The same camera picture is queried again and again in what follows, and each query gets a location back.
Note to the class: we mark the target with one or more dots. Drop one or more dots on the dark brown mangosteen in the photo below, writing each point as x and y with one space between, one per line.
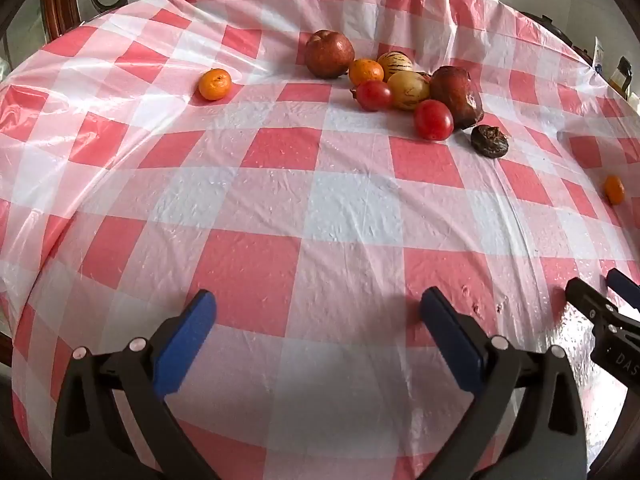
489 141

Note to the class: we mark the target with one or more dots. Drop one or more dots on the white bottle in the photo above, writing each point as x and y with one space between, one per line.
598 55

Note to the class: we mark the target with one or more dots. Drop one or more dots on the red tomato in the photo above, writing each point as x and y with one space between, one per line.
373 95
433 119

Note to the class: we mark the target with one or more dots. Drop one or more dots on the round red pomegranate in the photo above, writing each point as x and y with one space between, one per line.
329 53

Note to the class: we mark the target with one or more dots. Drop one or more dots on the red white checkered tablecloth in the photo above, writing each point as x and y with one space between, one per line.
350 210

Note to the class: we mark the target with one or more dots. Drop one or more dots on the tangerine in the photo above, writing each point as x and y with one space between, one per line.
366 71
215 84

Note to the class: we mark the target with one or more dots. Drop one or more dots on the striped pepino melon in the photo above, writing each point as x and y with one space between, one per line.
395 64

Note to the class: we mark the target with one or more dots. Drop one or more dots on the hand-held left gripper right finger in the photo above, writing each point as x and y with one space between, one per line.
450 345

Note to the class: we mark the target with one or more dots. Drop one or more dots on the yellow pepino melon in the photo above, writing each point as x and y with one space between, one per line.
408 90

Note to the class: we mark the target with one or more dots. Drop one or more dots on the wooden framed glass door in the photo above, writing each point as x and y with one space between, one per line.
60 2

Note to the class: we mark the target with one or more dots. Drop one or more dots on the dark jar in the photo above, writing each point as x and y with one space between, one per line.
620 75

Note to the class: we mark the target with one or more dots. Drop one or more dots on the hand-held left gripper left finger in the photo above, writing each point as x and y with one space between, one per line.
187 345

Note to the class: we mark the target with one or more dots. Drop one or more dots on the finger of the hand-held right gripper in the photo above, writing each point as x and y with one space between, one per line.
625 287
585 296

